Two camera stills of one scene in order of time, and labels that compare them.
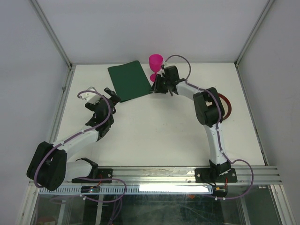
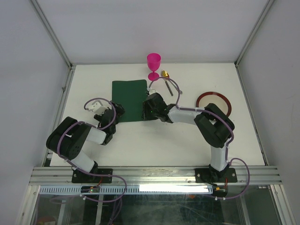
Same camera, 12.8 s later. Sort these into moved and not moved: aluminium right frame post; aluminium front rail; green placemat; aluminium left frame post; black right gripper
Moved: green placemat; black right gripper
Not moved: aluminium front rail; aluminium left frame post; aluminium right frame post
